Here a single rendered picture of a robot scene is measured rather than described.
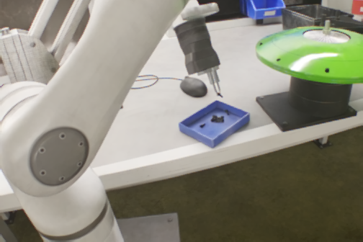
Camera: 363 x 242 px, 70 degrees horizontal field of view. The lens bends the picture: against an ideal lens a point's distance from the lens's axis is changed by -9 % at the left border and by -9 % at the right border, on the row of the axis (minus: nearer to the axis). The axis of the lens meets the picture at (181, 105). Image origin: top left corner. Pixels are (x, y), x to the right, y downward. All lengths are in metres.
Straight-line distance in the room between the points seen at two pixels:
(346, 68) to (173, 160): 0.37
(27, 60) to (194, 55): 0.35
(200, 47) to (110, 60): 0.42
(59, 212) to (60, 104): 0.13
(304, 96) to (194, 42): 0.27
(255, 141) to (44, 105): 0.46
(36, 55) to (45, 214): 0.27
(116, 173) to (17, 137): 0.34
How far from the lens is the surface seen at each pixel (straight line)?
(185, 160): 0.57
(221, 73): 0.89
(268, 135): 0.62
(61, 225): 0.33
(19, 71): 0.51
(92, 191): 0.34
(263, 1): 1.58
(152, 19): 0.28
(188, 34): 0.64
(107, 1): 0.27
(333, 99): 0.67
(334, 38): 0.66
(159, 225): 0.54
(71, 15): 0.53
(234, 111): 0.68
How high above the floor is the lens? 1.28
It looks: 30 degrees down
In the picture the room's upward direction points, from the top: 6 degrees counter-clockwise
